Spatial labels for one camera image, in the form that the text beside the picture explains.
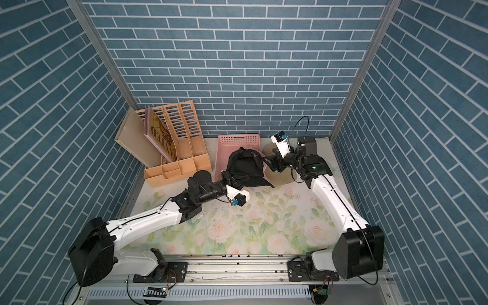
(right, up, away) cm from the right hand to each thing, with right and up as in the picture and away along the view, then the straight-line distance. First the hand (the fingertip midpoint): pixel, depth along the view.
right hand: (272, 154), depth 79 cm
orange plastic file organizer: (-51, +18, +31) cm, 63 cm away
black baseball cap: (-10, -4, +2) cm, 11 cm away
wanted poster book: (-56, +11, +14) cm, 58 cm away
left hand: (-9, -8, -7) cm, 14 cm away
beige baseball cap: (+9, -13, +24) cm, 29 cm away
